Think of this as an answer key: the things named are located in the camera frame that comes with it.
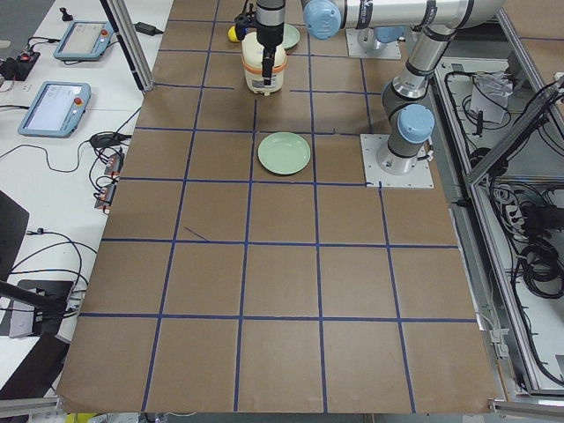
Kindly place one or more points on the black power adapter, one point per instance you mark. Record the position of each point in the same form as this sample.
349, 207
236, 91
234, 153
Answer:
147, 29

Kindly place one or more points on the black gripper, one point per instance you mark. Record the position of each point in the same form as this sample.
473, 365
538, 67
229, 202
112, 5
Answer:
270, 34

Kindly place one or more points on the blue teach pendant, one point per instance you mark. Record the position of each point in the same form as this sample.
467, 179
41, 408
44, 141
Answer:
84, 41
56, 110

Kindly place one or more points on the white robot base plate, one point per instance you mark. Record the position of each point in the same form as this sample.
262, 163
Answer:
381, 170

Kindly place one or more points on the blue teach pendant upper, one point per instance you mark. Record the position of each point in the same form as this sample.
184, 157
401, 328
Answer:
84, 41

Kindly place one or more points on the brown paper table mat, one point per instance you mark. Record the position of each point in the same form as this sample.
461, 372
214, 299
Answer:
220, 286

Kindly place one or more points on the aluminium frame post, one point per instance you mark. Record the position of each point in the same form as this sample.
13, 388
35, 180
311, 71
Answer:
120, 20

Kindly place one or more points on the cream rice cooker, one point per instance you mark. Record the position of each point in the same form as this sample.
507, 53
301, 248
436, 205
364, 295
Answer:
252, 57

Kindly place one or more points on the black camera stand base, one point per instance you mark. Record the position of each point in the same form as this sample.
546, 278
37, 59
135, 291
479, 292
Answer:
35, 308

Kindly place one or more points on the green plate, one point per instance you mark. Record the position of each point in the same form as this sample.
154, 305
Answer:
291, 37
284, 153

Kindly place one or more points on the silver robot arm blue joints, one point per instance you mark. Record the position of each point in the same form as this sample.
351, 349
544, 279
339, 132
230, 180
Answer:
438, 21

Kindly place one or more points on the blue teach pendant lower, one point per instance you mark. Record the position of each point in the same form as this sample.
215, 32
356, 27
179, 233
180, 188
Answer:
56, 110

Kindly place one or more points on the green plate centre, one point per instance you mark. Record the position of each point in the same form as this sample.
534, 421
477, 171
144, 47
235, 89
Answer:
284, 153

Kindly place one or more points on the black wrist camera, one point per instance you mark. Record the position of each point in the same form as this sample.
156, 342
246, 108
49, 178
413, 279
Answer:
242, 23

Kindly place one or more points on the green plate far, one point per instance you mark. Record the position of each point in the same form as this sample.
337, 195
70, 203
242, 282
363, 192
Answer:
291, 37

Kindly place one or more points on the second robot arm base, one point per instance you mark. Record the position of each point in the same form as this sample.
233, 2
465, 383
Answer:
384, 35

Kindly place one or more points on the yellow toy fruit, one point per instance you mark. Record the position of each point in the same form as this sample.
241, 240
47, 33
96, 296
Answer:
232, 35

